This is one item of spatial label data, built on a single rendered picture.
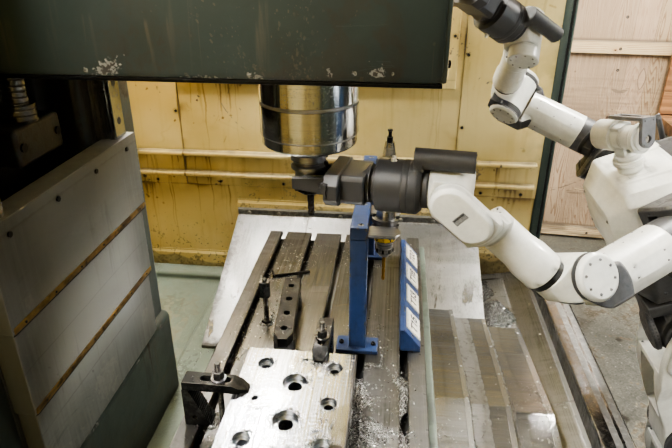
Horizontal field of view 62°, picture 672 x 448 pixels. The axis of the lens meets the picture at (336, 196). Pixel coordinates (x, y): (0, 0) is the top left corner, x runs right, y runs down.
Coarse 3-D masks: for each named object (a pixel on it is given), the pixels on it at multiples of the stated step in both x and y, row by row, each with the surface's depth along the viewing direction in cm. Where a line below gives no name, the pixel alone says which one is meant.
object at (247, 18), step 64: (0, 0) 76; (64, 0) 75; (128, 0) 74; (192, 0) 73; (256, 0) 72; (320, 0) 71; (384, 0) 70; (448, 0) 70; (0, 64) 80; (64, 64) 78; (128, 64) 77; (192, 64) 76; (256, 64) 75; (320, 64) 74; (384, 64) 74; (448, 64) 74
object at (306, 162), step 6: (294, 156) 91; (318, 156) 91; (324, 156) 91; (294, 162) 93; (300, 162) 91; (306, 162) 90; (312, 162) 91; (318, 162) 91; (324, 162) 94; (294, 168) 92; (300, 168) 91; (306, 168) 91; (312, 168) 91; (318, 168) 91; (324, 168) 92
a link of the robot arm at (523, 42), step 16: (528, 16) 113; (544, 16) 113; (512, 32) 114; (528, 32) 116; (544, 32) 115; (560, 32) 116; (512, 48) 118; (528, 48) 116; (512, 64) 121; (528, 64) 120
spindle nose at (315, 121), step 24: (264, 96) 85; (288, 96) 82; (312, 96) 81; (336, 96) 82; (264, 120) 86; (288, 120) 83; (312, 120) 83; (336, 120) 84; (264, 144) 89; (288, 144) 85; (312, 144) 84; (336, 144) 86
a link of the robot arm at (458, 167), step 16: (416, 160) 86; (432, 160) 86; (448, 160) 85; (464, 160) 84; (416, 176) 86; (432, 176) 87; (448, 176) 86; (464, 176) 87; (400, 192) 87; (416, 192) 86; (400, 208) 89; (416, 208) 88
